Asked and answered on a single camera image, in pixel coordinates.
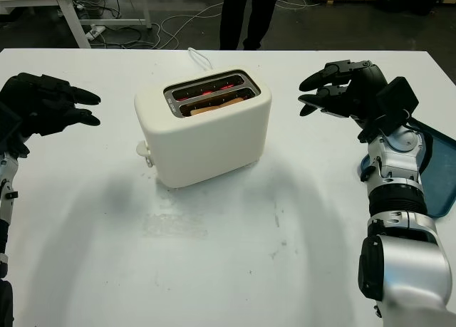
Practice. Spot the blue plastic tray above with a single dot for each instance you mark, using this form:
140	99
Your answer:
441	177

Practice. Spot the cream toaster lever knob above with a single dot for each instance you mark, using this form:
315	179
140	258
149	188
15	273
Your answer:
142	149

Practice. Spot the white desk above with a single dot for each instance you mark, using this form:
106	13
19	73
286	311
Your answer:
69	17

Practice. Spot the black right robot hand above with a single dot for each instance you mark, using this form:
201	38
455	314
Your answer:
367	88

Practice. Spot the person in black trousers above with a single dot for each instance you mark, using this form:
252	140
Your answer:
235	17

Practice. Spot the white power strip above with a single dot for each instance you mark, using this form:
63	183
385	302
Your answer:
94	32

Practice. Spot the cream white toaster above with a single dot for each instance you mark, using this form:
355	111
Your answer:
206	145

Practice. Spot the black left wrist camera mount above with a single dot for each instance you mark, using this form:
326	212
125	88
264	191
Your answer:
9	124

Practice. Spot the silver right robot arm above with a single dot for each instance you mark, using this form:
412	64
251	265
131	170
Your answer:
395	166

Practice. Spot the toast slice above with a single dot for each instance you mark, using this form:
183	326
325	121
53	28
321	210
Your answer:
217	107

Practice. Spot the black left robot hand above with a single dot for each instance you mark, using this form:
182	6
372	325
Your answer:
46	106

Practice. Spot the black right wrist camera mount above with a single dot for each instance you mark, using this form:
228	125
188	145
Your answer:
397	102

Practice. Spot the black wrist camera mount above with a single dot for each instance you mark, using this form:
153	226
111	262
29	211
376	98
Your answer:
9	124
397	102

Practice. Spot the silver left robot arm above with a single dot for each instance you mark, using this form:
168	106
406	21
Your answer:
5	184

